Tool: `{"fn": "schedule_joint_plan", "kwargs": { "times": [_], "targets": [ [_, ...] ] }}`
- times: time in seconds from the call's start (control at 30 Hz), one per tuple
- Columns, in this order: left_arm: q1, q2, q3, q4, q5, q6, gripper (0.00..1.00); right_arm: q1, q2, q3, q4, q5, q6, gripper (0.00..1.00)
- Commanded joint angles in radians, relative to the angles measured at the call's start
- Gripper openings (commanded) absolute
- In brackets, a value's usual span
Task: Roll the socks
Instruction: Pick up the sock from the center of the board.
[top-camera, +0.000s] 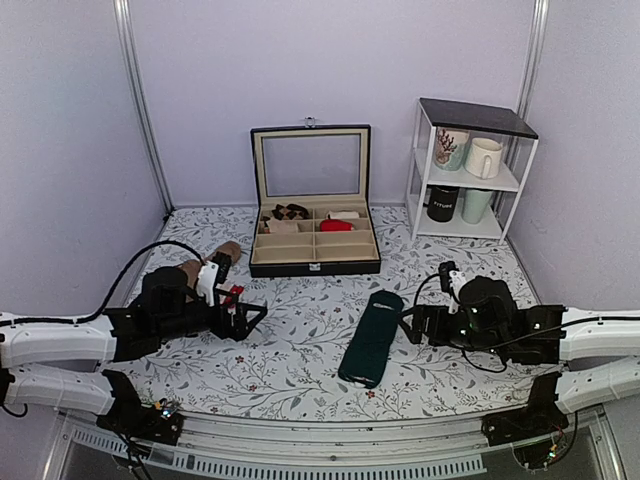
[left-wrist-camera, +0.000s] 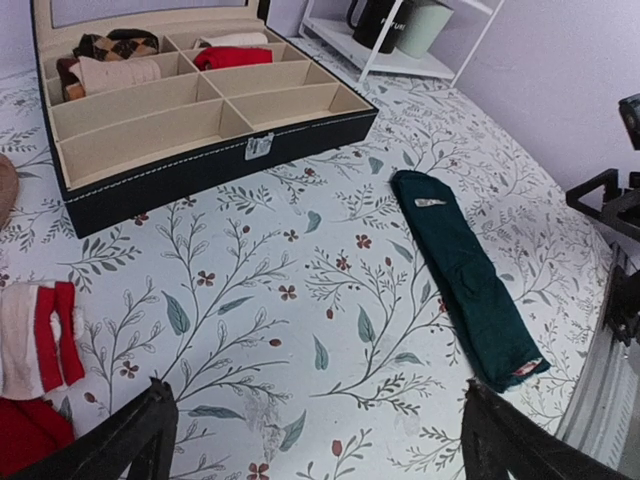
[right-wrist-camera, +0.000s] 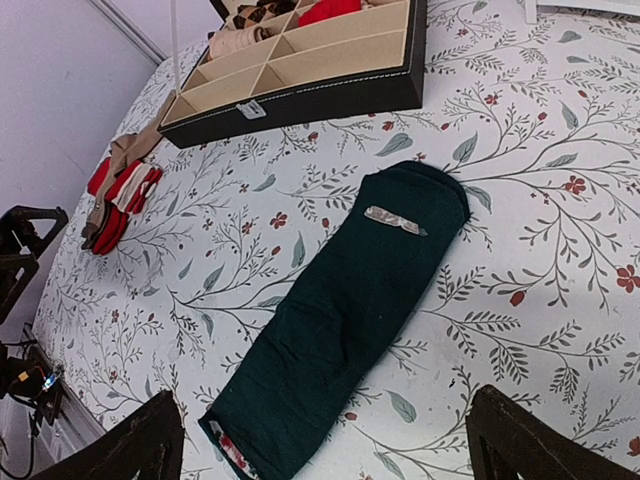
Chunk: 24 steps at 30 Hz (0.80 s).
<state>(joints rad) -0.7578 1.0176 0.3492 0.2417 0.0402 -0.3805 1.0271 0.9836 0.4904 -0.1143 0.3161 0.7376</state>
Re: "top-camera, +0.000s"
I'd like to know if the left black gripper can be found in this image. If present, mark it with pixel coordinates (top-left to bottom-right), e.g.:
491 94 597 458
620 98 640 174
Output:
155 288 268 343

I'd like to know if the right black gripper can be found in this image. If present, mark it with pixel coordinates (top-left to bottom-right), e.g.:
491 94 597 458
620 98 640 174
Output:
398 304 509 358

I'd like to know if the dark green christmas sock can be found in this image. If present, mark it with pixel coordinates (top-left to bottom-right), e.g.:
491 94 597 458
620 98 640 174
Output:
338 290 404 389

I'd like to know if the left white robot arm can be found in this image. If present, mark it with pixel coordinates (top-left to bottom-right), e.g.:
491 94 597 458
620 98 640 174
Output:
1 262 267 434

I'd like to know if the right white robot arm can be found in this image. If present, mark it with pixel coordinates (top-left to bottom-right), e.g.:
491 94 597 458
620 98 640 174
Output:
397 271 639 436

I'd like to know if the red striped sock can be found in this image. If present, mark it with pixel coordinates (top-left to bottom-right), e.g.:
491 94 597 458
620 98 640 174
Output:
216 282 245 308

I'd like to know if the brown sock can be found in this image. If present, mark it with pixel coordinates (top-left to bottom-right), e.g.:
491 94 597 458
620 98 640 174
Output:
177 241 242 288

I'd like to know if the argyle rolled sock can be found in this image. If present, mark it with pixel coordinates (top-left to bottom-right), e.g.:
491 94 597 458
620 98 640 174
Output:
271 203 310 221

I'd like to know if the black compartment storage box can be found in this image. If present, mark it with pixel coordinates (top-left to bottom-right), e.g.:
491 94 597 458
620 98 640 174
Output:
249 124 381 278

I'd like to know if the red rolled sock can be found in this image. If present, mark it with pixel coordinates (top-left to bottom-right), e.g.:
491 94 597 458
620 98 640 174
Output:
319 219 354 232

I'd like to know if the black ceramic mug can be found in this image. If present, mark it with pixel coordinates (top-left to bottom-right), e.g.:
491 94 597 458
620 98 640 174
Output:
427 185 459 223

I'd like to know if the cream rolled sock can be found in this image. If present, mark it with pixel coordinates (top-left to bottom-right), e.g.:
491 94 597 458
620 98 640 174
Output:
326 210 360 221

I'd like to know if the mint green mug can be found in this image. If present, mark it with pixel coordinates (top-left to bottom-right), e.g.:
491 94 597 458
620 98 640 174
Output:
461 189 493 225

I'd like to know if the white two-tier shelf rack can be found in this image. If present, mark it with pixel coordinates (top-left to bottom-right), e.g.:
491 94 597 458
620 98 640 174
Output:
405 98 539 243

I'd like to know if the cream ceramic mug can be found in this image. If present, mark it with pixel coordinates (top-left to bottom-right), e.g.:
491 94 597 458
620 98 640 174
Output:
464 137 503 180

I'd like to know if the floral ceramic mug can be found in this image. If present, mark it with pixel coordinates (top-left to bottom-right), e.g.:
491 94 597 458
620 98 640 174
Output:
435 127 470 171

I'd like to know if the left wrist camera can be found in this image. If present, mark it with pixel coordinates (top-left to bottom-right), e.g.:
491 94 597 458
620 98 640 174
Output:
195 252 233 307

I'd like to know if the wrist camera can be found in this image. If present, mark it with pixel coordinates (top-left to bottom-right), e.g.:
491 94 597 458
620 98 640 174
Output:
195 252 233 307
438 261 467 315

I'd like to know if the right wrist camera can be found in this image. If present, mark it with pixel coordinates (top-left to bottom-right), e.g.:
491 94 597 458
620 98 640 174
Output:
438 261 467 315

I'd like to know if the left black cable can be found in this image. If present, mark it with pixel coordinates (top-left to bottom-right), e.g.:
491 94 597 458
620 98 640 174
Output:
0 240 209 329

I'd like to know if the black cable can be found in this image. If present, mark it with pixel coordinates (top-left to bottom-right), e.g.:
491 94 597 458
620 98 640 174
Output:
412 272 640 374
0 240 209 329

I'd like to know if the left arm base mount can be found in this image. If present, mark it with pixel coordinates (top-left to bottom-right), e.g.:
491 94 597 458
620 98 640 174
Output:
96 370 184 446

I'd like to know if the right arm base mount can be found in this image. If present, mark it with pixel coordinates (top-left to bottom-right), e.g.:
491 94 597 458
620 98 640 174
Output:
481 372 569 446

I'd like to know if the right black cable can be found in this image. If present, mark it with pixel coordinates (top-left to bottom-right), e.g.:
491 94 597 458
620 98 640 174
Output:
412 272 640 374

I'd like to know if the aluminium front rail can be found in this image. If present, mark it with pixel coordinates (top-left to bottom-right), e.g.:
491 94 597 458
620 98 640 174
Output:
42 387 629 480

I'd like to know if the left aluminium frame post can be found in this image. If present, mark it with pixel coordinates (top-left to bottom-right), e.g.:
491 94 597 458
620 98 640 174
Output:
113 0 175 217

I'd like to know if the aluminium frame post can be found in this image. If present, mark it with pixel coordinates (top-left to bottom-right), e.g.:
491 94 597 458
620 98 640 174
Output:
113 0 175 217
516 0 550 120

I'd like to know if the right aluminium frame post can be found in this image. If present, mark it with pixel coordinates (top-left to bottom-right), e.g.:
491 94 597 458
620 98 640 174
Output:
516 0 550 120

